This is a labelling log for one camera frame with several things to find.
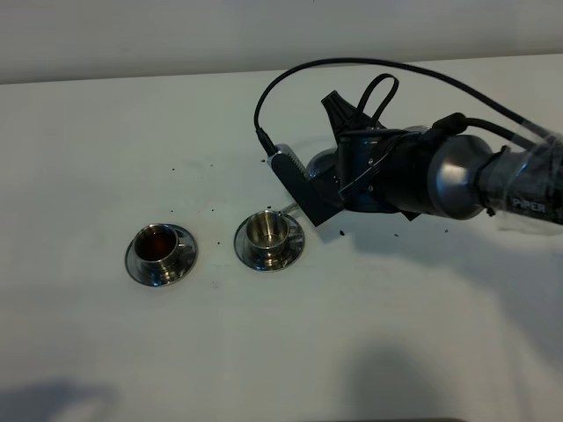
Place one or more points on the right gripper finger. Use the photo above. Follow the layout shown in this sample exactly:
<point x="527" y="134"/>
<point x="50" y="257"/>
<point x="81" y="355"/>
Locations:
<point x="343" y="116"/>

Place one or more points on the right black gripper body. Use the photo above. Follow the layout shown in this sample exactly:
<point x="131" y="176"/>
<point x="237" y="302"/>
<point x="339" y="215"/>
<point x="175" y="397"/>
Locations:
<point x="377" y="172"/>

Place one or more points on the stainless steel teapot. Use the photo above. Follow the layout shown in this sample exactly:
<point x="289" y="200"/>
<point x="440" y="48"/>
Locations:
<point x="333" y="179"/>

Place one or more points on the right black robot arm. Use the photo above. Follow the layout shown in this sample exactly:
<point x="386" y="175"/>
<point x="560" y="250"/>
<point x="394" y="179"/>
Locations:
<point x="441" y="170"/>

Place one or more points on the right stainless steel teacup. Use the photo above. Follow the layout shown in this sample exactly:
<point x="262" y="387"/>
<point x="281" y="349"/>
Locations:
<point x="270" y="234"/>

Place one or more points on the stainless steel teacup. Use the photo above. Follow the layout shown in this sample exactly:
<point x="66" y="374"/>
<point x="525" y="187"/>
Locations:
<point x="157" y="245"/>
<point x="270" y="234"/>

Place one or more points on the left stainless steel teacup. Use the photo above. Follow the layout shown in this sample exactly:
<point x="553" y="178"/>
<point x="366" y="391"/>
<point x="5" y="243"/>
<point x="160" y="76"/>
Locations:
<point x="157" y="245"/>

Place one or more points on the right steel cup saucer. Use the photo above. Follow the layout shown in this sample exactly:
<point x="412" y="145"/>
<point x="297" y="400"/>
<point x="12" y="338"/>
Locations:
<point x="261" y="264"/>

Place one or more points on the steel cup saucer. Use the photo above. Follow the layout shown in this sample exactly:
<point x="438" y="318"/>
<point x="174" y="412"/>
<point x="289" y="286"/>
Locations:
<point x="261" y="264"/>
<point x="164" y="276"/>

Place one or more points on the left steel cup saucer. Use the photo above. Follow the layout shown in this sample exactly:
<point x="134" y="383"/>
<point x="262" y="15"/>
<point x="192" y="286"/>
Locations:
<point x="164" y="276"/>

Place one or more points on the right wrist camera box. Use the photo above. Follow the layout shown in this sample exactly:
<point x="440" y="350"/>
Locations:
<point x="314" y="187"/>

